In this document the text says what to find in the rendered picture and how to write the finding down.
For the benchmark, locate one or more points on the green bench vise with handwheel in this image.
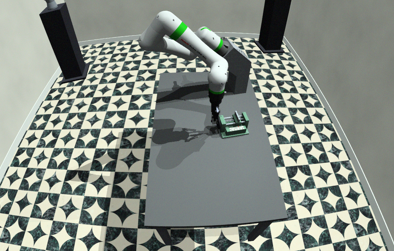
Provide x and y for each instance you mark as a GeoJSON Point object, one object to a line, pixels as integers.
{"type": "Point", "coordinates": [235, 127]}

